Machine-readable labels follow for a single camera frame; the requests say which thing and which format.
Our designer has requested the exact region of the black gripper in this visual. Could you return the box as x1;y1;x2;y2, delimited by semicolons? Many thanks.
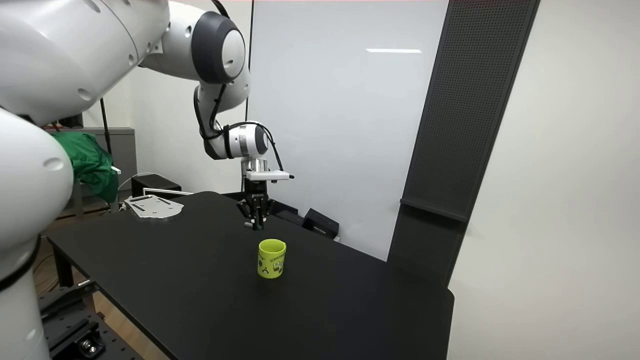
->
242;178;269;232

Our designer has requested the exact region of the light green cup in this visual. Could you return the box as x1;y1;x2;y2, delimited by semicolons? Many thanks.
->
255;236;288;282

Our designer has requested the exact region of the small black box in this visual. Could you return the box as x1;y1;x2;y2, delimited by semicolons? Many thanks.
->
299;207;341;242

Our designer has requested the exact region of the black box with white strip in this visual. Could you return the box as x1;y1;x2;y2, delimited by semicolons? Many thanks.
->
129;173;183;197

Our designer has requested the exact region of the grey cabinet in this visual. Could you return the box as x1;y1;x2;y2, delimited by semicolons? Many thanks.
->
61;125;139;215

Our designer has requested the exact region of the green cloth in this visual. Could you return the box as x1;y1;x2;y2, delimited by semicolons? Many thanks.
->
52;130;122;203

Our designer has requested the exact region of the black stand pole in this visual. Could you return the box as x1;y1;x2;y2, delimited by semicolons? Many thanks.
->
98;97;116;156

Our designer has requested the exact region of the black table leg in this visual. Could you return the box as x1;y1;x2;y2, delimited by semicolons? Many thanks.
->
53;246;76;288

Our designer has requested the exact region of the black perforated breadboard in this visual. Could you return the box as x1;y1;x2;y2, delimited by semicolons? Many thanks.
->
38;277;169;360

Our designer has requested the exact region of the black vertical pillar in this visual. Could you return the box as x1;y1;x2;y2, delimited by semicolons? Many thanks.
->
386;0;541;288

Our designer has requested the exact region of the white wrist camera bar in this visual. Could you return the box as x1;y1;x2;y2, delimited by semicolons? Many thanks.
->
239;167;296;183

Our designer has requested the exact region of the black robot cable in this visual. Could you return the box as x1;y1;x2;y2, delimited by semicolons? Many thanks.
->
255;120;290;175

